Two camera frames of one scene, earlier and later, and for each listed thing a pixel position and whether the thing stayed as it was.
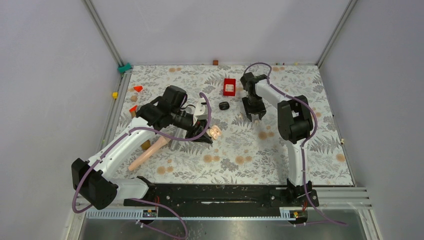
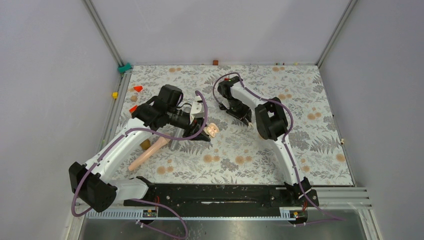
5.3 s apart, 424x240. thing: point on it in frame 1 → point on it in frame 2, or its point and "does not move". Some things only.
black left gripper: (200, 126) does not move
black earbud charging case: (224, 105) does not move
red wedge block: (138, 88) does not move
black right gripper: (261, 110) → (246, 113)
